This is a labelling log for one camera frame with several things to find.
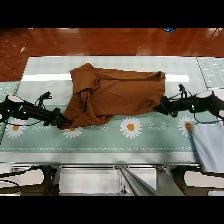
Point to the blue object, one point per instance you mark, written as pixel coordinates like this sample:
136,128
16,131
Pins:
169,30

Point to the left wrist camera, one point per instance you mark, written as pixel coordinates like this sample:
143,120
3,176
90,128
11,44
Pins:
43,98

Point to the light blue garment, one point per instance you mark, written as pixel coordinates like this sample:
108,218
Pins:
210,146

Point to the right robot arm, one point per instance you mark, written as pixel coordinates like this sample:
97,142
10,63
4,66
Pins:
203,101

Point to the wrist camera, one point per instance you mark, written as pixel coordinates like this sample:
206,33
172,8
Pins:
183,91
43,98

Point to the brown T-shirt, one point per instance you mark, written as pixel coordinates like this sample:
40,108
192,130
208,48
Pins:
123,95

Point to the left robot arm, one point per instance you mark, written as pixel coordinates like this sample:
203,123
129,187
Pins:
23,108

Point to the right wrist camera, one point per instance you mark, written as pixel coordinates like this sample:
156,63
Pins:
183,91

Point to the silver frame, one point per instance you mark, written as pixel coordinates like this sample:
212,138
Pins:
100,180

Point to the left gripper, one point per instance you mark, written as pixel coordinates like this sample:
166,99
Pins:
57,120

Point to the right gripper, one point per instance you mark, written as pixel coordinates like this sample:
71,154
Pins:
164,105

